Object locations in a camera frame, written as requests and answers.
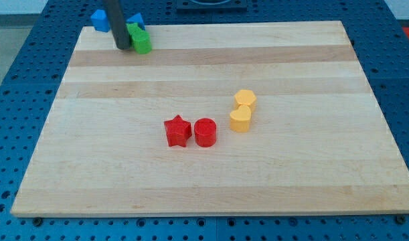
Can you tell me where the red cylinder block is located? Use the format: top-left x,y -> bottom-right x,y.
194,118 -> 217,147

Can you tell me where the red star block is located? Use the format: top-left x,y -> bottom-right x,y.
164,115 -> 192,147

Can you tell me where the yellow heart block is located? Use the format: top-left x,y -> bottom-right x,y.
230,105 -> 252,133

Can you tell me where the yellow hexagon block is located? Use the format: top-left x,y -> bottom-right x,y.
234,89 -> 257,112

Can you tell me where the green block front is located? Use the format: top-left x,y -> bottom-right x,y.
132,31 -> 152,54

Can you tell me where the green block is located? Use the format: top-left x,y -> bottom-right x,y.
132,31 -> 152,54
126,23 -> 141,37

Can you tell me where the wooden board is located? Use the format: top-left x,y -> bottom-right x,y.
11,21 -> 409,218

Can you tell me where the green block rear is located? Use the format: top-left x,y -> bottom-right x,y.
126,23 -> 141,37

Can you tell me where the blue block right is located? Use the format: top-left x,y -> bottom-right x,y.
127,13 -> 145,30

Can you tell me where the blue block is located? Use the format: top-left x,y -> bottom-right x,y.
90,9 -> 110,32
127,13 -> 145,30

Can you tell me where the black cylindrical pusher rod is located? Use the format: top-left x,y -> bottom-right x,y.
102,0 -> 131,50

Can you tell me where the blue block left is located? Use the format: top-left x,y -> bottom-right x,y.
90,9 -> 110,32

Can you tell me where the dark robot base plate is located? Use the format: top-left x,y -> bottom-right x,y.
175,0 -> 248,12

